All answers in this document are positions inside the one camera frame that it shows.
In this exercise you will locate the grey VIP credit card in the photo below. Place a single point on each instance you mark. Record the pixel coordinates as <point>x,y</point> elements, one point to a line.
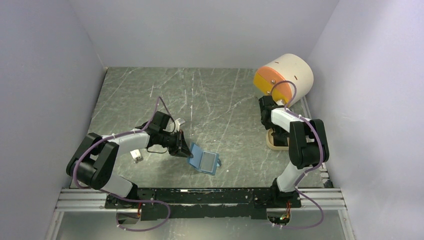
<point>209,162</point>

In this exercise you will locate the beige cylindrical drawer box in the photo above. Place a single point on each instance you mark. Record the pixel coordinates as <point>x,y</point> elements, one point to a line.
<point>287,78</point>

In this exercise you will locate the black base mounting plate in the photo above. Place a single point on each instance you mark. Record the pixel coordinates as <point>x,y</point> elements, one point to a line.
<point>190,203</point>

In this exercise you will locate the small white plastic piece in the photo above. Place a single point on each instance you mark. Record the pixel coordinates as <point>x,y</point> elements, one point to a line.
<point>136,156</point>

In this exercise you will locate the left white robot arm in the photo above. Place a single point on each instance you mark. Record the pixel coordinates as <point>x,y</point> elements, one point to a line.
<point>93,162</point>

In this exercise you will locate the beige oval tray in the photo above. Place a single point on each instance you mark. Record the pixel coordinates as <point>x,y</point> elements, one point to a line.
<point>279,144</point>

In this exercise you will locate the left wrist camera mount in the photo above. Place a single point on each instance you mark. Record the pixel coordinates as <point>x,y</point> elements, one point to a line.
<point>178,123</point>

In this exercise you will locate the aluminium rail frame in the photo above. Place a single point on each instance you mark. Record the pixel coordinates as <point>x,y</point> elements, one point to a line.
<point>86,199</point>

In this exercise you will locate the blue card holder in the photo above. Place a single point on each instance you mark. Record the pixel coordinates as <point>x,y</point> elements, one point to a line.
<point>194,160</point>

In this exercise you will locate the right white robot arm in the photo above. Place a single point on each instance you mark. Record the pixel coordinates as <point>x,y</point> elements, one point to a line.
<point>307,141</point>

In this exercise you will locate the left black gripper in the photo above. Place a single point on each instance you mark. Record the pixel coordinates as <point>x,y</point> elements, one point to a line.
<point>183,149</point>

